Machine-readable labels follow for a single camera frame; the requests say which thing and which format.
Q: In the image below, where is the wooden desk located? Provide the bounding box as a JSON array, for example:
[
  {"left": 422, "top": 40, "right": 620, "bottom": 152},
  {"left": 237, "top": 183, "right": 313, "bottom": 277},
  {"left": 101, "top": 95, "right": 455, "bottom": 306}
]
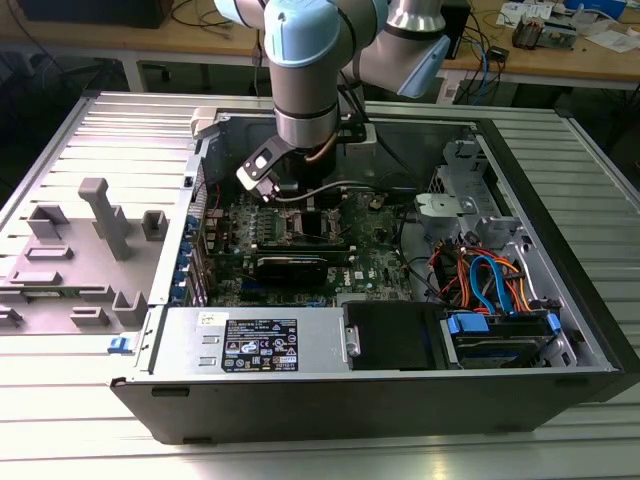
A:
[{"left": 0, "top": 0, "right": 640, "bottom": 94}]

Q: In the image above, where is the orange red wire bundle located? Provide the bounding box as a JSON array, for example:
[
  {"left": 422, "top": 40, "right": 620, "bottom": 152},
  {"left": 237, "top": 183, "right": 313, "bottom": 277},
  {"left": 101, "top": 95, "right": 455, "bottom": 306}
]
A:
[{"left": 432, "top": 239, "right": 536, "bottom": 314}]

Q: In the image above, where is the silver power supply unit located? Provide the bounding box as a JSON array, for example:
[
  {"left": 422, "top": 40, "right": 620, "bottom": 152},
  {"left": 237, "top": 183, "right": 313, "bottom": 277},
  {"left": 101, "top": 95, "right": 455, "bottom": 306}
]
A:
[{"left": 149, "top": 305, "right": 351, "bottom": 376}]

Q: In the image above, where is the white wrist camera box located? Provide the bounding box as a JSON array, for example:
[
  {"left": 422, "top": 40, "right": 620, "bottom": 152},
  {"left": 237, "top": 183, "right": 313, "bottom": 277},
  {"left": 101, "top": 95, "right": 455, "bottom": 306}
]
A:
[{"left": 235, "top": 134, "right": 282, "bottom": 203}]

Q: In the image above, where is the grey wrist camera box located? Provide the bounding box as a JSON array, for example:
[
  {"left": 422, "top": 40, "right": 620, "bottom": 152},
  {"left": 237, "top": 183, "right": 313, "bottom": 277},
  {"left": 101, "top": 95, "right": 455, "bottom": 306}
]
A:
[{"left": 344, "top": 123, "right": 380, "bottom": 157}]

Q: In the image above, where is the black open PC case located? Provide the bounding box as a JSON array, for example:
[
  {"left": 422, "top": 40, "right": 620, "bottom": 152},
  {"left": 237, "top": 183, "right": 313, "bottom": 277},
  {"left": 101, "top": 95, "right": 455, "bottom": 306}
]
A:
[{"left": 109, "top": 107, "right": 640, "bottom": 446}]

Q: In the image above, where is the CPU socket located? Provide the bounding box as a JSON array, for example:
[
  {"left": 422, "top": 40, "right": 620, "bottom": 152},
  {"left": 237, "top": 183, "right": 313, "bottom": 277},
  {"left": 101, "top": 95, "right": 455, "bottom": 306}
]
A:
[{"left": 285, "top": 207, "right": 347, "bottom": 241}]

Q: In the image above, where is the metal finned heat sink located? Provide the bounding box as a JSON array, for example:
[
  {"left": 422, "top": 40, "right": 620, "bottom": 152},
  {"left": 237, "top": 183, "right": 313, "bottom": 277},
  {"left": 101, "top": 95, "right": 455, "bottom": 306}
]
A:
[{"left": 513, "top": 14, "right": 545, "bottom": 50}]

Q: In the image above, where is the green motherboard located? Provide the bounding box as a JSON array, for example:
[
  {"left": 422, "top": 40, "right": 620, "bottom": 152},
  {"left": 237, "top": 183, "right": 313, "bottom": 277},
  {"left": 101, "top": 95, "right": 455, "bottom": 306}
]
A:
[{"left": 204, "top": 192, "right": 416, "bottom": 309}]

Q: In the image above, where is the black graphics card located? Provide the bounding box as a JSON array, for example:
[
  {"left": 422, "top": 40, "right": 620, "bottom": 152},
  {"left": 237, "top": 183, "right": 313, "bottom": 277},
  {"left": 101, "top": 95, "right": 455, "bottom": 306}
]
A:
[{"left": 254, "top": 254, "right": 329, "bottom": 289}]

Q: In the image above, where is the black flat device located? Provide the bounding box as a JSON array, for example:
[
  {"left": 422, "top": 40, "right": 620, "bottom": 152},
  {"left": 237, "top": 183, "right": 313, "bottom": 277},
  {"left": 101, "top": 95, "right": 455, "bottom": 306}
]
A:
[{"left": 19, "top": 0, "right": 174, "bottom": 29}]

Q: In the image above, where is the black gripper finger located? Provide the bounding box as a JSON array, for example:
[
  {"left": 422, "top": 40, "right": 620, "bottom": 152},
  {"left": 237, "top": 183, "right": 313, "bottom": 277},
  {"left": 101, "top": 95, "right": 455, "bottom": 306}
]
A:
[{"left": 301, "top": 195, "right": 328, "bottom": 236}]

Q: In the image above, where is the silver metal drive cage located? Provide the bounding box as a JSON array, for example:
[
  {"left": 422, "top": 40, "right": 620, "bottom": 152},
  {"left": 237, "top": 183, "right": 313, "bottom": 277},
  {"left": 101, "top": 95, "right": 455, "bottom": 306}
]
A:
[{"left": 413, "top": 137, "right": 584, "bottom": 369}]

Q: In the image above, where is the grey plastic parts rack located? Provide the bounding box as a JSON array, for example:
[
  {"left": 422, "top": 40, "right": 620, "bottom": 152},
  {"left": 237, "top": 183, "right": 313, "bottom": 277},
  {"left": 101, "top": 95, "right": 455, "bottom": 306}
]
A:
[{"left": 0, "top": 177, "right": 171, "bottom": 336}]

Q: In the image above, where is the red black twisted wire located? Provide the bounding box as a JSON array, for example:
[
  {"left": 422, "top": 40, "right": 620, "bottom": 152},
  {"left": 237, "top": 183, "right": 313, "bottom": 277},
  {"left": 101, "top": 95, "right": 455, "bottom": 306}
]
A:
[{"left": 191, "top": 179, "right": 225, "bottom": 217}]

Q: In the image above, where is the thin black looped wire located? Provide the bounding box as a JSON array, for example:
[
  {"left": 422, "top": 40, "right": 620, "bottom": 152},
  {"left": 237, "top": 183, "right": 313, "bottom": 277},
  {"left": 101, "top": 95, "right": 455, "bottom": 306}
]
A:
[{"left": 374, "top": 171, "right": 417, "bottom": 195}]

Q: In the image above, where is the metal socket cover frame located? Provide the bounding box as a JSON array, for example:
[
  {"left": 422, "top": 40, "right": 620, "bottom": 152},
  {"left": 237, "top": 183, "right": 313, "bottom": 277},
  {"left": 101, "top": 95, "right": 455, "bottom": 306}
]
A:
[{"left": 327, "top": 192, "right": 372, "bottom": 240}]

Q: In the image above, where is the hard disk blue carrier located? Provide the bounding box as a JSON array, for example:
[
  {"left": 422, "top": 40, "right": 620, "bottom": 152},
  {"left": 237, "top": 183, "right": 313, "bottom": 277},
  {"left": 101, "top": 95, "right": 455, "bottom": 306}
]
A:
[{"left": 439, "top": 309, "right": 562, "bottom": 371}]

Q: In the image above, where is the white paper sheet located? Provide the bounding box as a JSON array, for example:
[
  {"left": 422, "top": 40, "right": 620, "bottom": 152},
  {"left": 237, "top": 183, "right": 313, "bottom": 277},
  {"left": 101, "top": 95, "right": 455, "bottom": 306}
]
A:
[{"left": 584, "top": 29, "right": 640, "bottom": 54}]

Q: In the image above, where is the grey electronic device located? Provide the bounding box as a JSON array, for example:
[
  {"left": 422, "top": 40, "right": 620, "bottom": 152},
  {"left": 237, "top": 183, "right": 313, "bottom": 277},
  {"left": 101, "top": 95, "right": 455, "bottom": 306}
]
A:
[{"left": 542, "top": 19, "right": 581, "bottom": 51}]

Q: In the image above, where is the blue flat data wire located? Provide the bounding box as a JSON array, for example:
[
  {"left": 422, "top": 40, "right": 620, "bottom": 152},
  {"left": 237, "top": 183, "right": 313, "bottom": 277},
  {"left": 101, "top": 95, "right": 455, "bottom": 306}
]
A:
[{"left": 469, "top": 254, "right": 519, "bottom": 317}]

